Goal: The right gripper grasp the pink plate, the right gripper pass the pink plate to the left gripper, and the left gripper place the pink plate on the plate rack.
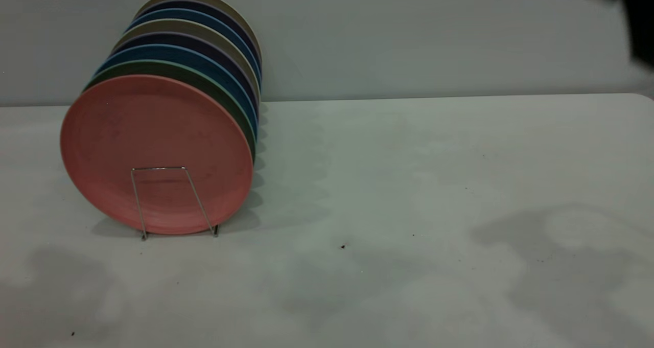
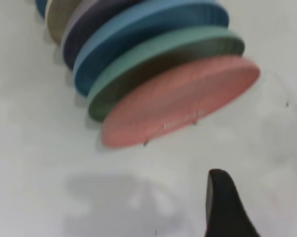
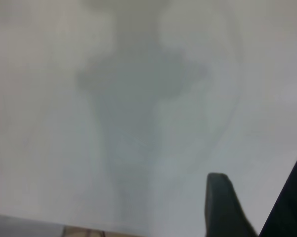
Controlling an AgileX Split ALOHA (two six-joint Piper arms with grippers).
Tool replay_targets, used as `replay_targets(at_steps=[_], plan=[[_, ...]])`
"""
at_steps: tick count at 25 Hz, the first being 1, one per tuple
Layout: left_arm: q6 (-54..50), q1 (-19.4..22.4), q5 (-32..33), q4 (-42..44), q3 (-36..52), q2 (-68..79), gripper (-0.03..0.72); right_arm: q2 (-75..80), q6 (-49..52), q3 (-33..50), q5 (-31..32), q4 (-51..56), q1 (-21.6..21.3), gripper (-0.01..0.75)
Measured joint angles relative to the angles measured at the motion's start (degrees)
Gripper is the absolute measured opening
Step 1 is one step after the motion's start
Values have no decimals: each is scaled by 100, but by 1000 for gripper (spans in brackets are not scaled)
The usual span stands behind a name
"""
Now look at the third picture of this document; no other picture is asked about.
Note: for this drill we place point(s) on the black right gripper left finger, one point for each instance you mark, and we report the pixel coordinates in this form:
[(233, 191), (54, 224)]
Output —
[(222, 209)]

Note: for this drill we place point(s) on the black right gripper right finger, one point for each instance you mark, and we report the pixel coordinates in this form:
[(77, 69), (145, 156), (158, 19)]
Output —
[(291, 205)]

